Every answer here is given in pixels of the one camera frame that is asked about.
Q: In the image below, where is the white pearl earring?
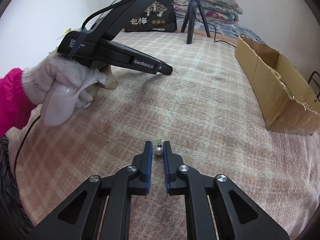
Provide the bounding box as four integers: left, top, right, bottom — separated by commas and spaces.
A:
154, 141, 163, 156

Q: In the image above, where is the pink sleeve forearm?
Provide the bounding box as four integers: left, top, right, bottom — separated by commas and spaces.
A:
0, 68, 36, 137

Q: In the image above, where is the left white gloved hand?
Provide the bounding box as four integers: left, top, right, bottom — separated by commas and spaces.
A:
22, 50, 118, 109

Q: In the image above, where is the black snack bag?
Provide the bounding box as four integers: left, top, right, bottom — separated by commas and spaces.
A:
124, 0, 177, 33

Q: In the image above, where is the black tripod stand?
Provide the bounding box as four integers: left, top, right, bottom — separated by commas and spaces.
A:
181, 0, 211, 44

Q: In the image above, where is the beige plaid blanket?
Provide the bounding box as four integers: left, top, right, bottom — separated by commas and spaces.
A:
7, 33, 319, 239

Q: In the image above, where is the folded floral quilt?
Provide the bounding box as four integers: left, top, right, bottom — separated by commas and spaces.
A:
173, 0, 243, 25

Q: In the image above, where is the brown cardboard box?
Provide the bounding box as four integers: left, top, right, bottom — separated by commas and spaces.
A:
235, 37, 319, 135

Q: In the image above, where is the blue checked bed sheet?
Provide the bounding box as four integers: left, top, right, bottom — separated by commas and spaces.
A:
176, 12, 267, 45

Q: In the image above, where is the black clothes rack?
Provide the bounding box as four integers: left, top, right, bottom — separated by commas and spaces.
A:
308, 71, 320, 101

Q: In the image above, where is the black light cable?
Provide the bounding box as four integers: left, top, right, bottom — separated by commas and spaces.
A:
182, 0, 237, 48

